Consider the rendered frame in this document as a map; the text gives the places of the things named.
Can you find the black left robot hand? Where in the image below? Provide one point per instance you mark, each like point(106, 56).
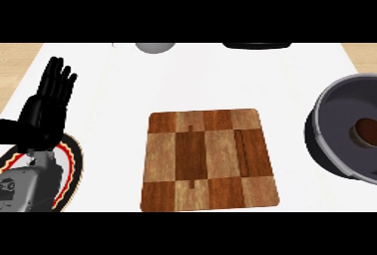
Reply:
point(46, 109)

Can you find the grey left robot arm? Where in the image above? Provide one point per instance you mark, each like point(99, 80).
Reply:
point(24, 186)

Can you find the checkered wooden cutting board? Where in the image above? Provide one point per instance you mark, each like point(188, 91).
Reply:
point(208, 159)

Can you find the dark grey pot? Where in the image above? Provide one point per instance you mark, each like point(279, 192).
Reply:
point(333, 132)

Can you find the brown cupcake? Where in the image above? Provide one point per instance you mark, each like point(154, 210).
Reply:
point(365, 131)

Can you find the black plate with red rim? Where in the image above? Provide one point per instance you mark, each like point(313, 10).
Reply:
point(71, 159)

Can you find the grey round object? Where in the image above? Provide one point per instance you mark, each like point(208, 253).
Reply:
point(154, 47)

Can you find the black round object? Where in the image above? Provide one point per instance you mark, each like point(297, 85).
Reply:
point(256, 45)

